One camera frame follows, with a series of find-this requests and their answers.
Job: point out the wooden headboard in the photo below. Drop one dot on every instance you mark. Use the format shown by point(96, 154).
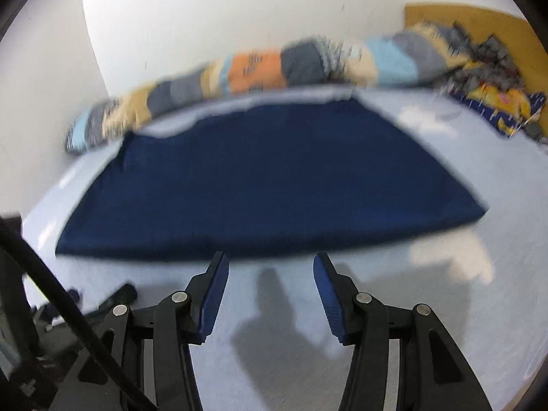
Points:
point(483, 19)

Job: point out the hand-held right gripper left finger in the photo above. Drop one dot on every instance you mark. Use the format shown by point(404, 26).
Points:
point(213, 299)

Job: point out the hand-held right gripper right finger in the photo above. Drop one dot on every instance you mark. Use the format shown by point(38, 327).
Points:
point(327, 297)

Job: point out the patchwork quilt roll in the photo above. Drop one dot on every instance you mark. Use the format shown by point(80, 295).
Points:
point(257, 70)

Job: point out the yellow and blue patterned cloth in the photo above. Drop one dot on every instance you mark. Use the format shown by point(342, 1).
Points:
point(496, 98)

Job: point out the light blue cloud bed sheet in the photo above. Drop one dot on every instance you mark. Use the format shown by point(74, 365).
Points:
point(428, 308)

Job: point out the black object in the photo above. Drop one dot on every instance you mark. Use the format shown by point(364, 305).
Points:
point(120, 295)

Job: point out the navy blue jacket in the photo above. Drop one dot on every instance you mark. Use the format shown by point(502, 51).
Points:
point(265, 180)

